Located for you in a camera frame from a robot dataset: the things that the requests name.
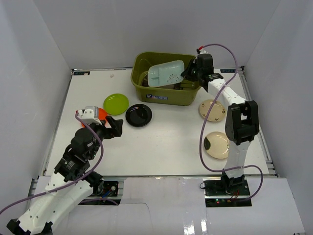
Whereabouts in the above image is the corner label sticker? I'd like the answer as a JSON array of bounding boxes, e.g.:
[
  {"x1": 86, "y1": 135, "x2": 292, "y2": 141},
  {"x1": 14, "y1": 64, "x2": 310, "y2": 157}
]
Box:
[
  {"x1": 73, "y1": 71, "x2": 90, "y2": 76},
  {"x1": 220, "y1": 69, "x2": 236, "y2": 73}
]

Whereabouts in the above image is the cream floral plate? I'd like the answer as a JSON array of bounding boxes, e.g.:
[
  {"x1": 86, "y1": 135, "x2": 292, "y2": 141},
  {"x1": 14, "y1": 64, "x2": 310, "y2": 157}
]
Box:
[{"x1": 199, "y1": 99, "x2": 226, "y2": 122}]

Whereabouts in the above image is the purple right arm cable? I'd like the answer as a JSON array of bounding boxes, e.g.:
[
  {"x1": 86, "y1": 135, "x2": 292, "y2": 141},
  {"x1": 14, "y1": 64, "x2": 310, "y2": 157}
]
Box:
[{"x1": 198, "y1": 43, "x2": 264, "y2": 202}]

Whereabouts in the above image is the olive green plastic bin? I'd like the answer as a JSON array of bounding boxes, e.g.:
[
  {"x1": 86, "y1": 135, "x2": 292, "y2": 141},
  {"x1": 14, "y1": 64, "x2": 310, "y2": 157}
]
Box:
[{"x1": 131, "y1": 51, "x2": 201, "y2": 106}]

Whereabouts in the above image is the black rimmed cream plate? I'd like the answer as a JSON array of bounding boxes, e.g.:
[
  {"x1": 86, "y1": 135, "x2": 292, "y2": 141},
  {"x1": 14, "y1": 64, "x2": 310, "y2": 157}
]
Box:
[{"x1": 139, "y1": 71, "x2": 181, "y2": 90}]

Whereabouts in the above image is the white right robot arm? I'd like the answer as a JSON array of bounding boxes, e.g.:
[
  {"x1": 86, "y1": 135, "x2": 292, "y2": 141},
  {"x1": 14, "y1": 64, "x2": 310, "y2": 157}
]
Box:
[{"x1": 181, "y1": 53, "x2": 259, "y2": 195}]

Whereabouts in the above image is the right corner label sticker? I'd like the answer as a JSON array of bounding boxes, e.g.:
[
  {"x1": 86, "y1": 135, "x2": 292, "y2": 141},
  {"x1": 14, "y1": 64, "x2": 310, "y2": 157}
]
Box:
[{"x1": 220, "y1": 69, "x2": 236, "y2": 73}]

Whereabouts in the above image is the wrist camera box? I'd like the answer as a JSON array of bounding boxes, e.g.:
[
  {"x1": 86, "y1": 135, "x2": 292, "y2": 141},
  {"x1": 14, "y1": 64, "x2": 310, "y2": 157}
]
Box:
[
  {"x1": 76, "y1": 106, "x2": 101, "y2": 124},
  {"x1": 197, "y1": 46, "x2": 208, "y2": 56}
]

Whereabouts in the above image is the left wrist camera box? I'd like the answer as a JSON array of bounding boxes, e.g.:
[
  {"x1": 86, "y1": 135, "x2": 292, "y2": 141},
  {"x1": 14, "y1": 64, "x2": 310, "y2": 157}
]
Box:
[{"x1": 76, "y1": 106, "x2": 101, "y2": 124}]

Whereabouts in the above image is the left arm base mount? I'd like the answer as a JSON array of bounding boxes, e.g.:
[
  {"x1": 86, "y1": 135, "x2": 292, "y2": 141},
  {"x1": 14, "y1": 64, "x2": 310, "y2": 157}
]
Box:
[{"x1": 85, "y1": 172, "x2": 119, "y2": 198}]

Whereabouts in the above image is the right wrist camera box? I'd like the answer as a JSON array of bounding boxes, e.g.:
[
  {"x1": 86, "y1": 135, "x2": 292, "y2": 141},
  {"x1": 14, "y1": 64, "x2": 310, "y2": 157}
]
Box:
[{"x1": 197, "y1": 46, "x2": 208, "y2": 56}]

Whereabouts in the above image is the pale green rectangular dish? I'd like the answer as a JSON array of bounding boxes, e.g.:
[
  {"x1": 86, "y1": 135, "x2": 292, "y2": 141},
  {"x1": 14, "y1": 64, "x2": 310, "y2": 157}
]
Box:
[{"x1": 147, "y1": 60, "x2": 184, "y2": 87}]

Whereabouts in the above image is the left corner label sticker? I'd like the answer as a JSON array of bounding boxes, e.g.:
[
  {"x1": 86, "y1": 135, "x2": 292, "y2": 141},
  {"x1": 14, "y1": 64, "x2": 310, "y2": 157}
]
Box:
[{"x1": 73, "y1": 71, "x2": 90, "y2": 76}]

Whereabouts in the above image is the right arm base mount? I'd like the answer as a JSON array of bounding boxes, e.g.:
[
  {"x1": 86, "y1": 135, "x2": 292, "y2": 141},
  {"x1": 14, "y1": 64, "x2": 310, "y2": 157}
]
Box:
[{"x1": 200, "y1": 180, "x2": 252, "y2": 208}]

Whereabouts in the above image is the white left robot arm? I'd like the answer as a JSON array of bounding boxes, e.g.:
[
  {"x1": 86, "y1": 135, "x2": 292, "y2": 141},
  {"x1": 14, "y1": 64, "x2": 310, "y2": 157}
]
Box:
[{"x1": 6, "y1": 116, "x2": 123, "y2": 235}]

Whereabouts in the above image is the orange plate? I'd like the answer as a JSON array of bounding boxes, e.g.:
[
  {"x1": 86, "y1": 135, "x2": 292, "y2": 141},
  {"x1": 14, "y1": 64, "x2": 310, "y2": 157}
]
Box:
[{"x1": 80, "y1": 107, "x2": 109, "y2": 128}]

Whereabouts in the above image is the cream plate with black mark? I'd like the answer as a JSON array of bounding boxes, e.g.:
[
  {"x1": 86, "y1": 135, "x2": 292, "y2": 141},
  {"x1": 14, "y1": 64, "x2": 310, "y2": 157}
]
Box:
[{"x1": 203, "y1": 131, "x2": 229, "y2": 160}]

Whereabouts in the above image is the small black plate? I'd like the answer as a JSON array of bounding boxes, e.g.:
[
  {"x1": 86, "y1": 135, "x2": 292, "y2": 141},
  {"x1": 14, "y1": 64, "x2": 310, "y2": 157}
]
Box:
[{"x1": 125, "y1": 104, "x2": 153, "y2": 127}]

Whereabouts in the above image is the lime green plate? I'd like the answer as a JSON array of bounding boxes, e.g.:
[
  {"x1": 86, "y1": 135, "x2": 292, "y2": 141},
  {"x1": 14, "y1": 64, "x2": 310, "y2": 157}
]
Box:
[{"x1": 103, "y1": 94, "x2": 129, "y2": 116}]

